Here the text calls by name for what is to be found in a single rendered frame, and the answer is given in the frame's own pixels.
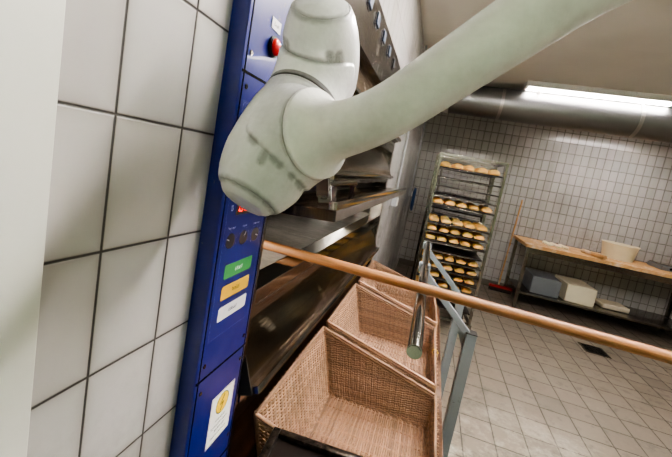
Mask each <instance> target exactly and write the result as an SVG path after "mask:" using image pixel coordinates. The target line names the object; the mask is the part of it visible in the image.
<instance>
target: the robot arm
mask: <svg viewBox="0 0 672 457"><path fill-rule="evenodd" d="M630 1H632V0H495V1H494V2H492V3H491V4H490V5H488V6H487V7H486V8H484V9H483V10H481V11H480V12H479V13H477V14H476V15H475V16H473V17H472V18H471V19H469V20H468V21H466V22H465V23H464V24H462V25H461V26H460V27H458V28H457V29H456V30H454V31H453V32H451V33H450V34H449V35H447V36H446V37H445V38H443V39H442V40H440V41H439V42H438V43H436V44H435V45H434V46H432V47H431V48H430V49H428V50H427V51H425V52H424V53H423V54H421V55H420V56H419V57H417V58H416V59H415V60H413V61H412V62H410V63H409V64H408V65H406V66H405V67H403V68H402V69H401V70H399V71H398V72H396V73H395V74H393V75H392V76H390V77H389V78H387V79H386V80H384V81H383V82H381V83H380V84H378V85H376V86H374V87H373V88H371V89H369V90H367V91H365V92H363V93H360V94H358V95H356V96H353V97H352V95H353V94H354V91H355V89H356V84H357V79H358V71H359V57H360V43H359V34H358V28H357V23H356V19H355V16H354V13H353V10H352V7H351V6H350V5H349V3H348V2H346V1H345V0H294V1H293V2H292V3H291V6H290V8H289V11H288V14H287V17H286V20H285V24H284V28H283V35H282V37H283V45H282V46H281V47H280V48H279V53H278V57H277V61H276V64H275V67H274V70H273V72H272V74H271V77H270V78H269V80H268V82H267V83H266V84H265V85H264V87H263V88H262V89H261V90H260V91H258V92H257V93H256V95H255V96H254V97H253V99H252V100H251V101H250V103H249V104H248V105H247V107H246V108H245V110H244V111H243V113H242V114H241V116H240V117H239V119H238V120H237V122H236V124H235V125H234V127H233V129H232V131H231V133H230V134H229V136H228V138H227V140H226V143H225V145H224V148H223V151H222V154H221V158H220V162H219V169H218V177H219V180H220V182H221V187H222V190H223V192H224V193H225V195H226V196H227V197H228V198H229V199H230V200H232V201H233V202H234V203H235V204H237V205H238V206H240V207H241V208H243V209H245V210H246V211H248V212H250V213H252V214H255V215H258V216H264V217H266V216H269V215H277V214H279V213H281V212H283V211H285V210H286V209H288V208H289V207H290V206H292V205H293V204H294V203H295V202H297V200H298V199H299V198H300V196H301V195H302V193H303V192H304V191H308V190H310V189H311V188H312V187H313V186H315V185H316V186H315V188H314V191H316V195H317V197H318V202H319V203H329V201H330V200H332V186H331V185H330V180H332V181H333V180H334V175H335V174H336V173H337V172H338V171H339V170H340V169H341V167H342V165H343V163H344V161H345V158H348V157H350V156H353V155H356V154H359V153H362V152H365V151H368V150H370V149H373V148H375V147H378V146H380V145H383V144H385V143H387V142H389V141H391V140H393V139H395V138H397V137H399V136H401V135H403V134H405V133H407V132H408V131H410V130H412V129H414V128H415V127H417V126H419V125H421V124H422V123H424V122H426V121H427V120H429V119H431V118H432V117H434V116H435V115H437V114H439V113H440V112H442V111H444V110H445V109H447V108H448V107H450V106H452V105H453V104H455V103H457V102H458V101H460V100H461V99H463V98H465V97H466V96H468V95H470V94H471V93H473V92H474V91H476V90H478V89H479V88H481V87H483V86H484V85H486V84H487V83H489V82H491V81H492V80H494V79H495V78H497V77H499V76H500V75H502V74H504V73H505V72H507V71H508V70H510V69H512V68H513V67H515V66H517V65H518V64H520V63H521V62H523V61H525V60H526V59H528V58H529V57H531V56H533V55H534V54H536V53H538V52H539V51H541V50H542V49H544V48H546V47H547V46H549V45H551V44H552V43H554V42H555V41H557V40H559V39H560V38H562V37H564V36H565V35H567V34H569V33H570V32H572V31H574V30H575V29H577V28H579V27H580V26H582V25H584V24H586V23H588V22H589V21H591V20H593V19H595V18H597V17H598V16H600V15H602V14H604V13H606V12H608V11H610V10H612V9H614V8H616V7H619V6H621V5H623V4H625V3H627V2H630Z"/></svg>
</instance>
